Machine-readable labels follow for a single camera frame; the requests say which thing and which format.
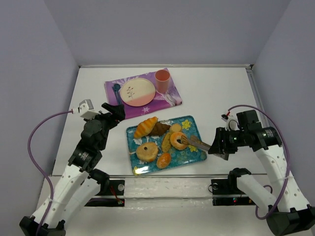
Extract metal tongs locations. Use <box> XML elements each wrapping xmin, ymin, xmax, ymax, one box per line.
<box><xmin>181</xmin><ymin>135</ymin><xmax>211</xmax><ymax>151</ymax></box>

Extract orange glazed donut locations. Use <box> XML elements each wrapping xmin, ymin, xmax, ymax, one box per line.
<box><xmin>170</xmin><ymin>132</ymin><xmax>188</xmax><ymax>150</ymax></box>

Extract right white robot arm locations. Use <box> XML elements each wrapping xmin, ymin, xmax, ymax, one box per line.
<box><xmin>208</xmin><ymin>110</ymin><xmax>315</xmax><ymax>236</ymax></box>

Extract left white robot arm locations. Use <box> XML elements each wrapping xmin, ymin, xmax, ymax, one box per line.
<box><xmin>19</xmin><ymin>99</ymin><xmax>126</xmax><ymax>236</ymax></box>

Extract dark chocolate bread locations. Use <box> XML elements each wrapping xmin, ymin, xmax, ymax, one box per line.
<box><xmin>149</xmin><ymin>122</ymin><xmax>170</xmax><ymax>136</ymax></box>

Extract long seeded bread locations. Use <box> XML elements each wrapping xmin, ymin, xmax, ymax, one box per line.
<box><xmin>161</xmin><ymin>132</ymin><xmax>172</xmax><ymax>153</ymax></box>

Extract blue plastic spoon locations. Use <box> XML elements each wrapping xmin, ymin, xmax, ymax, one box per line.
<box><xmin>113</xmin><ymin>83</ymin><xmax>122</xmax><ymax>105</ymax></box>

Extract cream pink round plate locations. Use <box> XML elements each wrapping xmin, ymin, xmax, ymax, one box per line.
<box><xmin>120</xmin><ymin>78</ymin><xmax>156</xmax><ymax>107</ymax></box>

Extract orange striped croissant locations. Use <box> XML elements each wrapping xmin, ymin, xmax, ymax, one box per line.
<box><xmin>134</xmin><ymin>117</ymin><xmax>158</xmax><ymax>139</ymax></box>

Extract teal floral tray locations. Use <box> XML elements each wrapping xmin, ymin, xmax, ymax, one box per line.
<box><xmin>126</xmin><ymin>116</ymin><xmax>207</xmax><ymax>176</ymax></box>

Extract small round tan bun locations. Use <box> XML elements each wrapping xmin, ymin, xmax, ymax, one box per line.
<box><xmin>169</xmin><ymin>123</ymin><xmax>182</xmax><ymax>133</ymax></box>

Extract orange sugared bun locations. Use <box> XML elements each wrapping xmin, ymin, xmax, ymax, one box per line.
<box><xmin>156</xmin><ymin>153</ymin><xmax>171</xmax><ymax>169</ymax></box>

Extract purple floral cloth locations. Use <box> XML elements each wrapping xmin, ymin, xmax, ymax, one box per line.
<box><xmin>104</xmin><ymin>68</ymin><xmax>183</xmax><ymax>119</ymax></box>

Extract pink plastic cup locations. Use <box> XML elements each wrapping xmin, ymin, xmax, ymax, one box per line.
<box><xmin>155</xmin><ymin>69</ymin><xmax>170</xmax><ymax>93</ymax></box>

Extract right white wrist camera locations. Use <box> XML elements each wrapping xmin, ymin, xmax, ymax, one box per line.
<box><xmin>221</xmin><ymin>111</ymin><xmax>239</xmax><ymax>131</ymax></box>

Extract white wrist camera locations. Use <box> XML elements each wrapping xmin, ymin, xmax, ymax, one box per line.
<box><xmin>221</xmin><ymin>111</ymin><xmax>239</xmax><ymax>131</ymax></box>
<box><xmin>78</xmin><ymin>99</ymin><xmax>99</xmax><ymax>120</ymax></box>

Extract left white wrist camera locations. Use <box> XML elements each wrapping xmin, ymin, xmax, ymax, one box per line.
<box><xmin>78</xmin><ymin>99</ymin><xmax>99</xmax><ymax>120</ymax></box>

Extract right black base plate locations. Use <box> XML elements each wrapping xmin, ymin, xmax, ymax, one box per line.
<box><xmin>208</xmin><ymin>178</ymin><xmax>254</xmax><ymax>206</ymax></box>

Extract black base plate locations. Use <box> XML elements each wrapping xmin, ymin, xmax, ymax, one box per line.
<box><xmin>208</xmin><ymin>178</ymin><xmax>254</xmax><ymax>206</ymax></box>
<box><xmin>85</xmin><ymin>179</ymin><xmax>125</xmax><ymax>207</ymax></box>

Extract metal table rail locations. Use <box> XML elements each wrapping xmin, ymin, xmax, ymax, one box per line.
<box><xmin>108</xmin><ymin>174</ymin><xmax>268</xmax><ymax>178</ymax></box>

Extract tan ring donut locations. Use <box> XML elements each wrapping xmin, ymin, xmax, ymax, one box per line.
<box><xmin>136</xmin><ymin>142</ymin><xmax>158</xmax><ymax>162</ymax></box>

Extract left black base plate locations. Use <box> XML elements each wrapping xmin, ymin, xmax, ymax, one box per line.
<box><xmin>85</xmin><ymin>179</ymin><xmax>125</xmax><ymax>207</ymax></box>

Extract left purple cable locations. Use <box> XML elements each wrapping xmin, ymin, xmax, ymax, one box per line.
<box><xmin>27</xmin><ymin>110</ymin><xmax>79</xmax><ymax>236</ymax></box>

